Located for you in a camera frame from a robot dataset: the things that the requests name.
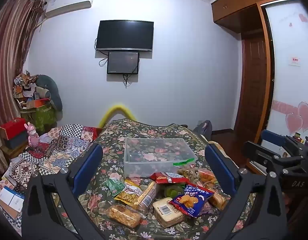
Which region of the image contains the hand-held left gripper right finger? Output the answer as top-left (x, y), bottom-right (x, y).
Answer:
top-left (205, 144), bottom-right (288, 240)

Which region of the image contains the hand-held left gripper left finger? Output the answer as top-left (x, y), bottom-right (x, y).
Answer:
top-left (21, 143), bottom-right (104, 240)

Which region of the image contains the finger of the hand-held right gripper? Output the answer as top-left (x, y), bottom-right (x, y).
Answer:
top-left (261, 129), bottom-right (299, 153)
top-left (241, 141), bottom-right (305, 173)

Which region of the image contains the orange pastry packet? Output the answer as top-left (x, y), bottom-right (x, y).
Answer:
top-left (197, 169), bottom-right (217, 186)
top-left (208, 192), bottom-right (231, 210)

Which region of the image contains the green snack packet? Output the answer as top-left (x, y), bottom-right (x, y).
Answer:
top-left (103, 178), bottom-right (126, 197)

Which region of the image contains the blue chip bag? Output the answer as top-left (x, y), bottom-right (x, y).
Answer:
top-left (168, 184), bottom-right (216, 218)

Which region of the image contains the red snack packet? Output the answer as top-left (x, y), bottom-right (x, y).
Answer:
top-left (149, 172), bottom-right (189, 185)

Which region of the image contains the green jelly cup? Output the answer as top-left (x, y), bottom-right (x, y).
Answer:
top-left (164, 184), bottom-right (186, 198)

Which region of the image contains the clear pack of biscuits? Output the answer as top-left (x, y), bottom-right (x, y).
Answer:
top-left (107, 204), bottom-right (142, 229)

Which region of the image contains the clear plastic container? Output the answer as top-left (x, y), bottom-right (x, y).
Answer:
top-left (123, 137), bottom-right (198, 179)

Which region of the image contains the long cracker pack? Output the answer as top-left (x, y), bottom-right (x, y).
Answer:
top-left (133, 180), bottom-right (158, 212)

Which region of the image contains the yellow cracker block pack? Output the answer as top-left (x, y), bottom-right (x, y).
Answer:
top-left (152, 197), bottom-right (187, 228)

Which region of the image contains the green-topped brown snack packet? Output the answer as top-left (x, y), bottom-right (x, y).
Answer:
top-left (173, 157), bottom-right (198, 180)

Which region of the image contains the patchwork quilt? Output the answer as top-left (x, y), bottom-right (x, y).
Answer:
top-left (0, 124), bottom-right (104, 230)

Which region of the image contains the grey and pink backpack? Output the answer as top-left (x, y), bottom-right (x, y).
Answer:
top-left (193, 120), bottom-right (213, 140)

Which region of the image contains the white wardrobe door with hearts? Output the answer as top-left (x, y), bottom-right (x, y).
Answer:
top-left (260, 0), bottom-right (308, 155)

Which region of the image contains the yellow fries packet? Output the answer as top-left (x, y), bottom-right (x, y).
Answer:
top-left (114, 179), bottom-right (144, 205)

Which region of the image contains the brown wooden door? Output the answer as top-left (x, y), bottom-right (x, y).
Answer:
top-left (234, 34), bottom-right (270, 133)

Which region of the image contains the yellow foam tube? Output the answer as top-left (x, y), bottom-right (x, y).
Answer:
top-left (98, 104), bottom-right (136, 130)

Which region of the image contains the pink rabbit toy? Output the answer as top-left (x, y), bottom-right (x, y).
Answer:
top-left (24, 122), bottom-right (40, 153)

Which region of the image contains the green printed cloth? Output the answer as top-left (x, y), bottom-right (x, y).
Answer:
top-left (31, 105), bottom-right (57, 133)

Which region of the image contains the dark grey box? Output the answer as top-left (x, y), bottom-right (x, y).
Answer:
top-left (4, 130), bottom-right (29, 150)

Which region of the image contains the orange cardboard box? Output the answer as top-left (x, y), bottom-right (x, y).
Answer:
top-left (26, 99), bottom-right (51, 110)

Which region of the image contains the grey body pillow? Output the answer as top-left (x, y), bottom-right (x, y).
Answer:
top-left (36, 75), bottom-right (63, 112)

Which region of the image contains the red box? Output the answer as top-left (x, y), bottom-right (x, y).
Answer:
top-left (0, 117), bottom-right (28, 140)

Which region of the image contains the white booklet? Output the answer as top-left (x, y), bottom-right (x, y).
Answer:
top-left (0, 186), bottom-right (26, 220)

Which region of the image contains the pile of printed cloths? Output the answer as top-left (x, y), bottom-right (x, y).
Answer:
top-left (13, 72), bottom-right (40, 102)

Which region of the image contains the small black monitor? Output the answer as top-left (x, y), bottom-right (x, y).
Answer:
top-left (107, 51), bottom-right (140, 75)

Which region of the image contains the wooden overhead cabinet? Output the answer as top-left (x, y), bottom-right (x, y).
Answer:
top-left (210, 0), bottom-right (296, 33)

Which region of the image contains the striped brown curtain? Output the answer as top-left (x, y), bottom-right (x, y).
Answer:
top-left (0, 0), bottom-right (46, 180)

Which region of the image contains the white air conditioner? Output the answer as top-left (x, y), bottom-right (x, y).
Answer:
top-left (45, 0), bottom-right (94, 18)

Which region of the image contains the wall-mounted black television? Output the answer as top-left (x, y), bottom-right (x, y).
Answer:
top-left (95, 20), bottom-right (154, 52)

